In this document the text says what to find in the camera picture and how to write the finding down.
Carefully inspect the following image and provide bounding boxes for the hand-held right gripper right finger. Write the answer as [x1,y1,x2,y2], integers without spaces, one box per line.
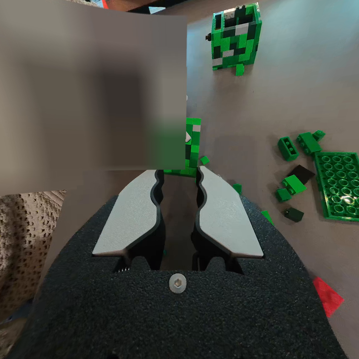
[191,165,265,271]

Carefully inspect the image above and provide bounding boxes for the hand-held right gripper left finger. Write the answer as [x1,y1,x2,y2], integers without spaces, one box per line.
[92,169,166,270]

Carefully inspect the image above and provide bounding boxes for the narrow green lego creeper body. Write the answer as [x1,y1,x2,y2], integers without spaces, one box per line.
[163,118,202,178]

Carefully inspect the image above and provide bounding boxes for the black lego tile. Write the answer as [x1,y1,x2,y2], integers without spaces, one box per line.
[287,165,316,185]

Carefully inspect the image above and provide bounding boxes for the scattered loose green lego bricks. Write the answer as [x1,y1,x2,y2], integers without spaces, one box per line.
[276,130,326,223]

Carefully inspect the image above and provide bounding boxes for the wide green lego plate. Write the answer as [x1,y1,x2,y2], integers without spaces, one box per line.
[313,151,359,223]

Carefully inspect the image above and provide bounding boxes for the red lego tile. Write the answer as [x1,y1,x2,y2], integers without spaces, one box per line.
[312,277,344,318]

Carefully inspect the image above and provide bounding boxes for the large mottled green lego build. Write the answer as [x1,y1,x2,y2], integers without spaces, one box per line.
[205,2,263,77]

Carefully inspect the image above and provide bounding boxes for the cream knit sweater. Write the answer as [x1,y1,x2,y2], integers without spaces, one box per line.
[0,191,67,351]

